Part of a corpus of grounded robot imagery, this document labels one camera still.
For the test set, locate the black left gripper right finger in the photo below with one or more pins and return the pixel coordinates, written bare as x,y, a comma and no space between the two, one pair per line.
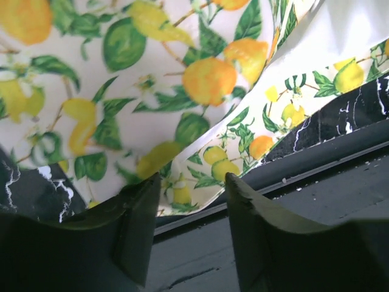
278,250

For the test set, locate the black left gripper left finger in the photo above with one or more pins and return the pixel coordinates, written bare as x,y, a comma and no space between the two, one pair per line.
106,248

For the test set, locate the yellow floral cloth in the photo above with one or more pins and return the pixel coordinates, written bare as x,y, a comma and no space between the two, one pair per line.
96,95

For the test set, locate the black marbled mat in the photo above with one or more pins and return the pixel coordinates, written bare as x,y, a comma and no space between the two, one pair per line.
349,115

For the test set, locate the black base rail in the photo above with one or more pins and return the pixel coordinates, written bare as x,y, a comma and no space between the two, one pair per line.
344,178

